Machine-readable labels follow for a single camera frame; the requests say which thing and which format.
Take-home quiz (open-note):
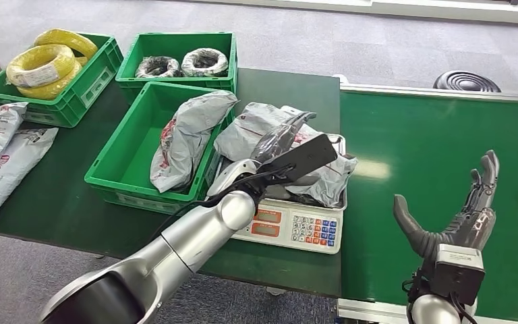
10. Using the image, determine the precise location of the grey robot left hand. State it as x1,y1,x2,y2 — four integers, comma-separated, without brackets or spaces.
206,111,318,198

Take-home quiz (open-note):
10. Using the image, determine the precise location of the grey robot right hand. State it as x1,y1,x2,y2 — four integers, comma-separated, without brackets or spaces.
393,149,500,261

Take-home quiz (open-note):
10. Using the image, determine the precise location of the grey package with red stripe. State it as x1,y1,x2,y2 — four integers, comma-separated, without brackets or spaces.
214,101,358,209

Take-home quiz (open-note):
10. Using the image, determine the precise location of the grey crumpled package red print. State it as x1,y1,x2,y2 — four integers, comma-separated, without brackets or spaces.
150,90,239,194

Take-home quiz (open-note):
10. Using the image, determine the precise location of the green conveyor belt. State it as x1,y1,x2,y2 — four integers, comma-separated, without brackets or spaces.
339,91,518,323

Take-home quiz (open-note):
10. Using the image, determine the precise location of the green crate with package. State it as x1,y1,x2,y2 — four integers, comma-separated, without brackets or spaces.
84,81,237,217

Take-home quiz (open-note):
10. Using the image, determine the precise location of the white package with black print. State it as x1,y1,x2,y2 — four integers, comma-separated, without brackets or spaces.
0,127,59,223

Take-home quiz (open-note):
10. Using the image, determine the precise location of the white electronic scale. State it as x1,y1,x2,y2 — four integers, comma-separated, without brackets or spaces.
231,185,345,256

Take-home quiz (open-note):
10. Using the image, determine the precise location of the green crate with black coils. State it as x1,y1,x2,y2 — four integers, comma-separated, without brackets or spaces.
115,31,238,105

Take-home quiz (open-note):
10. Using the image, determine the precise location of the green crate with yellow coils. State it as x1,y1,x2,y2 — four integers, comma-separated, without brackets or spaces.
0,32,125,129

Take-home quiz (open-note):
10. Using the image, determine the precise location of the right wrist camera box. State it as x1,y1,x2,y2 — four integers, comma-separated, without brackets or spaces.
430,243,486,307

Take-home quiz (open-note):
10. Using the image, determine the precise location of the black left wrist camera plate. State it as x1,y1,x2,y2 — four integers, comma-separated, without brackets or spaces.
258,133,339,184

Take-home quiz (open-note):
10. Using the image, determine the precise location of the black wrapped wire coil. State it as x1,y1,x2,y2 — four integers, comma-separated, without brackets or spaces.
134,55,183,79
180,47,229,78

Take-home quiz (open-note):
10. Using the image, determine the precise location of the silver conveyor frame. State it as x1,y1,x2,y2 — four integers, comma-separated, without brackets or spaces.
333,74,518,324

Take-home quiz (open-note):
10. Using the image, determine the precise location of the yellow wire coil with label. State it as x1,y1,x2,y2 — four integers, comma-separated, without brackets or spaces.
5,43,77,89

